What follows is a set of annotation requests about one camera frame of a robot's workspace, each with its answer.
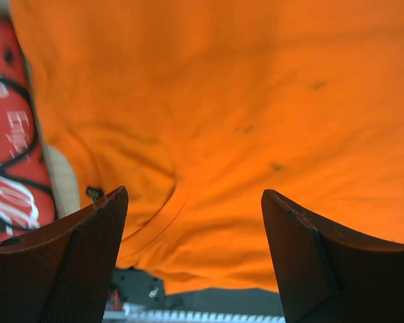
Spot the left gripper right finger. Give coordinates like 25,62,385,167
261,190,404,322

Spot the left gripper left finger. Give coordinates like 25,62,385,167
0,186,128,322

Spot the orange t shirt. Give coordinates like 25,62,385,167
11,1,404,294

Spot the red coca cola t shirt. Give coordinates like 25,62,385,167
0,17,58,242

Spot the white slotted cable duct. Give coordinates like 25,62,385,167
103,303,285,323

